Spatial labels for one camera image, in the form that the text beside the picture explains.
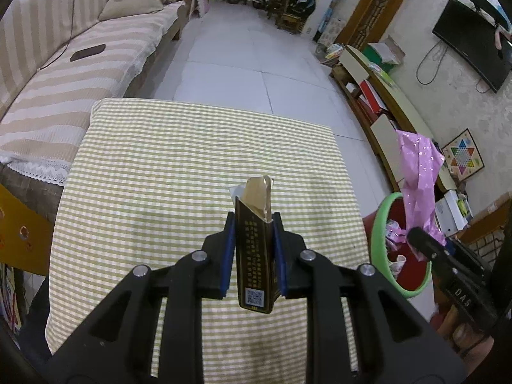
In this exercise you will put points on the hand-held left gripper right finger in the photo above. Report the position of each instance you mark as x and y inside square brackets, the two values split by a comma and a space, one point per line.
[280, 256]

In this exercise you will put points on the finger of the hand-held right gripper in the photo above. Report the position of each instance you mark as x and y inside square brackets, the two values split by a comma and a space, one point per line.
[424, 244]

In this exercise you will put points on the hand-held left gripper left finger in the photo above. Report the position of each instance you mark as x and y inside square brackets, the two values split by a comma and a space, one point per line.
[228, 256]

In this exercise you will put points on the dark gold cigarette box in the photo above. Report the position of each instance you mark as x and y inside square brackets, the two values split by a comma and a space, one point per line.
[256, 268]

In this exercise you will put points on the pink glitter wrapper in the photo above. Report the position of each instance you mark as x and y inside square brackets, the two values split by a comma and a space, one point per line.
[420, 176]
[394, 232]

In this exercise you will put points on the red bin with green rim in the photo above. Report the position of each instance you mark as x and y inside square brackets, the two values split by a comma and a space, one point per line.
[378, 256]

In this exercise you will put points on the person's right hand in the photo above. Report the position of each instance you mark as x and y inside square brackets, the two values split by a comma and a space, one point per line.
[460, 332]

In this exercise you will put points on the white paper cup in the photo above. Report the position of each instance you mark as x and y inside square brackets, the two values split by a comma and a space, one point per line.
[398, 267]

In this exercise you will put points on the white cardboard box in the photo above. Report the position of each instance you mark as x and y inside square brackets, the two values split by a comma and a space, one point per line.
[450, 214]

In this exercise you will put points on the small green packet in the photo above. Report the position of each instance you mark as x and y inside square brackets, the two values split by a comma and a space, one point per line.
[464, 206]

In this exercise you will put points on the star checkers board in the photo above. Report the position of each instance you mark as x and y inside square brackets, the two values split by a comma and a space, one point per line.
[462, 155]

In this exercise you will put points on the yellow checkered tablecloth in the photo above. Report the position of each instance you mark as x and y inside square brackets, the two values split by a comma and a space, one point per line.
[160, 168]

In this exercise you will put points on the long wooden television cabinet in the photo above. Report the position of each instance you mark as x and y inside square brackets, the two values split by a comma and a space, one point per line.
[396, 96]

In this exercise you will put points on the flat red box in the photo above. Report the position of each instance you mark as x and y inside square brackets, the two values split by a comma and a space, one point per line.
[372, 96]

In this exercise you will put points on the green plastic packet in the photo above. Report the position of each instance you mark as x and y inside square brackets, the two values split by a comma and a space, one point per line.
[380, 72]

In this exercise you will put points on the open green cardboard box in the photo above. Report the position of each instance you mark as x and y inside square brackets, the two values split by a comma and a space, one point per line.
[382, 54]

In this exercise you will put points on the orange cardboard box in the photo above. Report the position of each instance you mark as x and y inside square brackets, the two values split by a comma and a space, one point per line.
[24, 228]

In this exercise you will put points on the striped beige sofa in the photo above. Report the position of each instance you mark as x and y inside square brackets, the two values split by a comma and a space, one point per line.
[48, 108]

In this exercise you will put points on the wooden chair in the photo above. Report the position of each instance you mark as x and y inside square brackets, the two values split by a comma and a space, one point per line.
[290, 22]

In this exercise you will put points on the blue printed board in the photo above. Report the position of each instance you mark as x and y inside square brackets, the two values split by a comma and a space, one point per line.
[330, 24]

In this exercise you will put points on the black curved object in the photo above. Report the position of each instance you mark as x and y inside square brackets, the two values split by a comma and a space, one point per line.
[484, 4]

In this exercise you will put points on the black backpack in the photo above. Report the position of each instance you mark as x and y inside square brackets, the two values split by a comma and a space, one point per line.
[303, 4]

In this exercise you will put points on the black wall television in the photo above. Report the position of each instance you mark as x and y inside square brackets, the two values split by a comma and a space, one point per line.
[472, 44]

